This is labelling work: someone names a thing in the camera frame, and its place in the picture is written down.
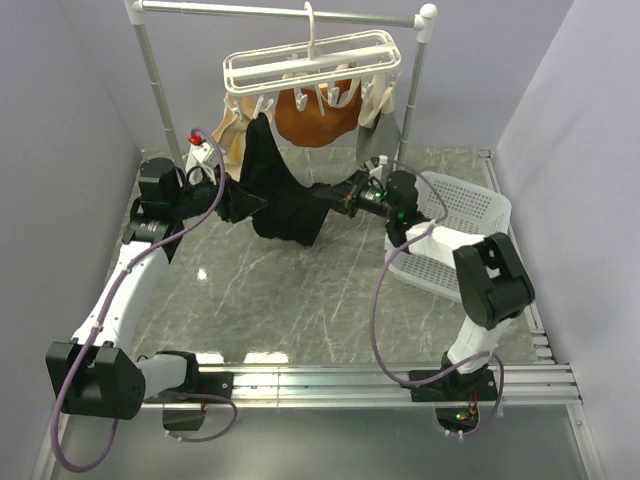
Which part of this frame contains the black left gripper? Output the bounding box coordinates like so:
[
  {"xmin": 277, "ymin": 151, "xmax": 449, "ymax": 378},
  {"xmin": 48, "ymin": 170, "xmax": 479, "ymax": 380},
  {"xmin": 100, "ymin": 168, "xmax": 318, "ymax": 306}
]
[{"xmin": 170, "ymin": 164, "xmax": 267, "ymax": 224}]

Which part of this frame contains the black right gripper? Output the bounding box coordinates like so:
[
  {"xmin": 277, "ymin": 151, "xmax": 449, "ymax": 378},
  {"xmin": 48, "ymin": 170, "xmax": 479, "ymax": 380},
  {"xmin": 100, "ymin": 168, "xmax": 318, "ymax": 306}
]
[{"xmin": 313, "ymin": 170, "xmax": 397, "ymax": 222}]

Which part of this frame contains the black underwear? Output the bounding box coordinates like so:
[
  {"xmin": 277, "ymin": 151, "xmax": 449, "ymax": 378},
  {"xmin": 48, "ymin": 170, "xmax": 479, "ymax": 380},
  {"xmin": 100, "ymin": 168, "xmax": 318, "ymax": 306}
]
[{"xmin": 240, "ymin": 113, "xmax": 329, "ymax": 247}]

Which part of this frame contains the white plastic clip hanger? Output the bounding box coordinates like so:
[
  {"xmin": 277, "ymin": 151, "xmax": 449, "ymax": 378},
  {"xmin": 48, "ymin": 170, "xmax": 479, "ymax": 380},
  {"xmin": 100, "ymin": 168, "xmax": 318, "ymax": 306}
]
[{"xmin": 223, "ymin": 2, "xmax": 401, "ymax": 118}]

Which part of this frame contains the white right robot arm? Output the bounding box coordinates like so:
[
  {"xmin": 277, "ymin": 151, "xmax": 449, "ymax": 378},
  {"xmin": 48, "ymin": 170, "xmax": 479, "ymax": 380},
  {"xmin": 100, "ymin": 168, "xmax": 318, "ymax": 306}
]
[{"xmin": 312, "ymin": 169, "xmax": 535, "ymax": 400}]

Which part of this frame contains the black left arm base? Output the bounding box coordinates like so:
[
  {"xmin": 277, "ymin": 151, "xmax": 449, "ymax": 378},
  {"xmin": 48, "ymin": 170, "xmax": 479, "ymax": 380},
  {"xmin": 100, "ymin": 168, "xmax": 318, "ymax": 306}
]
[{"xmin": 160, "ymin": 370, "xmax": 235, "ymax": 434}]

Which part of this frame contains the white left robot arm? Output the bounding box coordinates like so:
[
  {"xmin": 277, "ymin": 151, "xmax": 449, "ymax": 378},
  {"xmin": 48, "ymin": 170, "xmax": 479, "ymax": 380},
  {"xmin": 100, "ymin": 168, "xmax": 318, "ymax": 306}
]
[{"xmin": 46, "ymin": 157, "xmax": 267, "ymax": 420}]

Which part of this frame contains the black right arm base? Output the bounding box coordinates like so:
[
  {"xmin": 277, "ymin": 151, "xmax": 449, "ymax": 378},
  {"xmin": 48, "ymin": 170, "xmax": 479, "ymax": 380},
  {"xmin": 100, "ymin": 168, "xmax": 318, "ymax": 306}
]
[{"xmin": 399, "ymin": 359, "xmax": 501, "ymax": 434}]

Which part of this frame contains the cream grey hanging underwear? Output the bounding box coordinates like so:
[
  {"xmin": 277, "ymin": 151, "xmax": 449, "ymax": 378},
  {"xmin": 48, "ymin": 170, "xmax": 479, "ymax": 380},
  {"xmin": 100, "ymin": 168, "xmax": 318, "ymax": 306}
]
[{"xmin": 356, "ymin": 75, "xmax": 401, "ymax": 167}]

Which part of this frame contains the orange hanging underwear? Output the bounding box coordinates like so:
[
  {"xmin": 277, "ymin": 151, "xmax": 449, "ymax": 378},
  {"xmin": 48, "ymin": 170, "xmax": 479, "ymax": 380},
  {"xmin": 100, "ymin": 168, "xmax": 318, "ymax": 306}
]
[{"xmin": 274, "ymin": 78, "xmax": 362, "ymax": 148}]

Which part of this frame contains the beige hanging underwear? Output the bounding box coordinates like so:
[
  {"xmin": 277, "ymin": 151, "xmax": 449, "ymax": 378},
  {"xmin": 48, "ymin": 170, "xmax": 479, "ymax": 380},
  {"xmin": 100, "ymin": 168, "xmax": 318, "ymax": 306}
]
[{"xmin": 213, "ymin": 92, "xmax": 275, "ymax": 168}]

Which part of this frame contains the white plastic laundry basket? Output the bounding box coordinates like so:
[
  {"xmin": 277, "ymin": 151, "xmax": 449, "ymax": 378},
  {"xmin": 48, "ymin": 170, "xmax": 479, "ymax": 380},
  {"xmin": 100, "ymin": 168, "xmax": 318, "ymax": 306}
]
[{"xmin": 389, "ymin": 171, "xmax": 511, "ymax": 302}]

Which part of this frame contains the white metal clothes rack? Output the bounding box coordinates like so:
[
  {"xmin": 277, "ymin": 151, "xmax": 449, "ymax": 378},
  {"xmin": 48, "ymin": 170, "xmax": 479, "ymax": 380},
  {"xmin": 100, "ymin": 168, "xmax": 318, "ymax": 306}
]
[{"xmin": 125, "ymin": 1, "xmax": 438, "ymax": 161}]

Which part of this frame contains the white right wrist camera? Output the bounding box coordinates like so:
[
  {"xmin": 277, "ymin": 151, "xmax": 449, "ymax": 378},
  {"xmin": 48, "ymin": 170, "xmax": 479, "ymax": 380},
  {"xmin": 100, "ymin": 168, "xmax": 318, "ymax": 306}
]
[{"xmin": 365, "ymin": 155, "xmax": 389, "ymax": 183}]

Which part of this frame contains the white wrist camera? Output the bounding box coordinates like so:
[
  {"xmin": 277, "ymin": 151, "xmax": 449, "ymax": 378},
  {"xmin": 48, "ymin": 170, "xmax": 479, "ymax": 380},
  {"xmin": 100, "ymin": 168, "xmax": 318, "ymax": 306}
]
[
  {"xmin": 184, "ymin": 132, "xmax": 219, "ymax": 185},
  {"xmin": 365, "ymin": 155, "xmax": 389, "ymax": 183}
]

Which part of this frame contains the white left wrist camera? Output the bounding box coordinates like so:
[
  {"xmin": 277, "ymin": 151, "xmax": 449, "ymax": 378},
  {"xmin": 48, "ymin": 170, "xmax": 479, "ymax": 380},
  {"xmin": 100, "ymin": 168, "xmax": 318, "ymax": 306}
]
[{"xmin": 184, "ymin": 132, "xmax": 219, "ymax": 185}]

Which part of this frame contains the aluminium front rail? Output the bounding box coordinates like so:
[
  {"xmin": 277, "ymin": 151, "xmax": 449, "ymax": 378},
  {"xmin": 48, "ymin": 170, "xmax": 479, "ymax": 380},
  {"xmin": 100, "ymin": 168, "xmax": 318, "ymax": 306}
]
[{"xmin": 199, "ymin": 364, "xmax": 582, "ymax": 409}]

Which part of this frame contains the aluminium rail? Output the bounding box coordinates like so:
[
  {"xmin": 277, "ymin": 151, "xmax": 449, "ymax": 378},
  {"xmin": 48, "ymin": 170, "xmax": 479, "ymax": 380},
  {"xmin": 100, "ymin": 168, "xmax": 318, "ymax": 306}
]
[
  {"xmin": 199, "ymin": 364, "xmax": 582, "ymax": 409},
  {"xmin": 477, "ymin": 148, "xmax": 557, "ymax": 362}
]

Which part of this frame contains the aluminium right side rail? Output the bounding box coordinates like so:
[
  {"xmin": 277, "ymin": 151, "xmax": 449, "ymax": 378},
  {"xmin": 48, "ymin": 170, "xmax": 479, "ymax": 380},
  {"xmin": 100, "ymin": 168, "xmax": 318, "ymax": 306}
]
[{"xmin": 477, "ymin": 148, "xmax": 557, "ymax": 362}]

